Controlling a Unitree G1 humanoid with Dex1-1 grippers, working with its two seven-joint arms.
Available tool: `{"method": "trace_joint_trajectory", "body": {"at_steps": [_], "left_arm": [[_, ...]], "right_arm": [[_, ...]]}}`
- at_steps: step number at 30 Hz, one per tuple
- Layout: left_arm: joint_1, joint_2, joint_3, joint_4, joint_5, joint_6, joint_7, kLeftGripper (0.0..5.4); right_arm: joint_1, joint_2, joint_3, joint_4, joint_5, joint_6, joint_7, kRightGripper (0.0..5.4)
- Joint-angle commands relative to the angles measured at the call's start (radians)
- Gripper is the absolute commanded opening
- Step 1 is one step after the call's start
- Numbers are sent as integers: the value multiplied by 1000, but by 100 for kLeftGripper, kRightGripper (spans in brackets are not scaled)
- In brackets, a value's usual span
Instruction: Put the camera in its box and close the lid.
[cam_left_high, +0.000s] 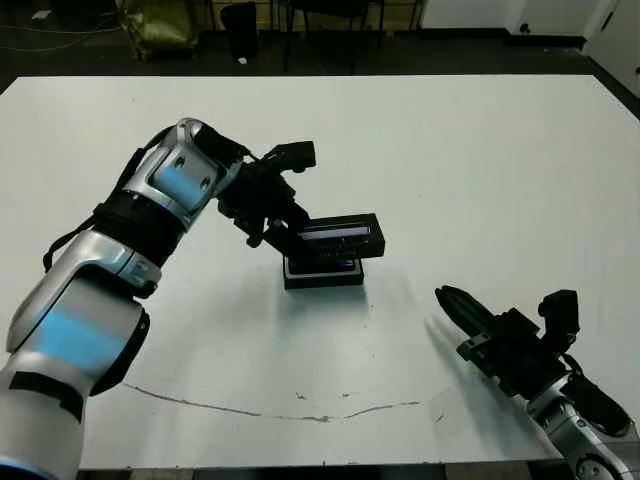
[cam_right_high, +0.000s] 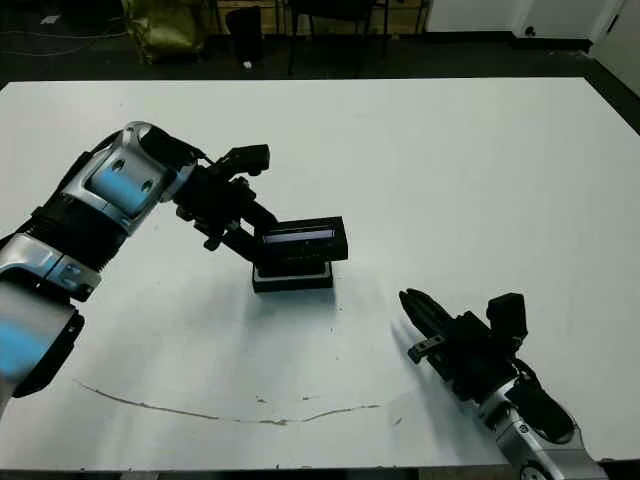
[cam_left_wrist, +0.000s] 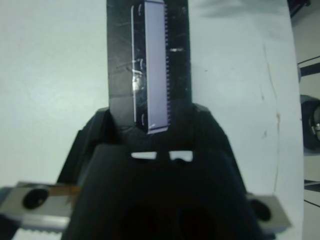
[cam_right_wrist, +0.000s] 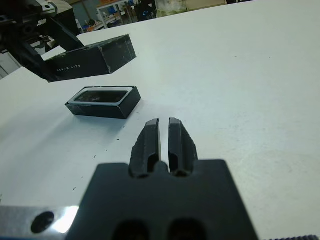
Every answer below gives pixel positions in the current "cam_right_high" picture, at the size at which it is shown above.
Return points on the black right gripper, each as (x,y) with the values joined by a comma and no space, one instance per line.
(470,360)

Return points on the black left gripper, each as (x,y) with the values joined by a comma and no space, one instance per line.
(215,205)

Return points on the black box lid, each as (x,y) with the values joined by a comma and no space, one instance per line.
(310,250)

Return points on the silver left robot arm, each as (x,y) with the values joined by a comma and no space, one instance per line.
(115,185)

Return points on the black box base white lining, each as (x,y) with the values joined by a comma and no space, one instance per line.
(295,284)

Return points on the black waste bin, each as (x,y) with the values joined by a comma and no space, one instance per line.
(245,32)

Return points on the yellow-green bag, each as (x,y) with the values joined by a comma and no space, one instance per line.
(167,27)

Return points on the black chair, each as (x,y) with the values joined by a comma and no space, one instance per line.
(332,10)

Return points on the white paper sheet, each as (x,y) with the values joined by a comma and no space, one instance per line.
(50,19)

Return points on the white door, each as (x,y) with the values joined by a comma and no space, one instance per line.
(620,40)

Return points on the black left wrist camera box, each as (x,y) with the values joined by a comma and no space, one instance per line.
(247,156)

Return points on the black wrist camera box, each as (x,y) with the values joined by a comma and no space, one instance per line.
(507,315)
(247,156)

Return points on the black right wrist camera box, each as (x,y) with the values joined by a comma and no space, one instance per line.
(507,315)

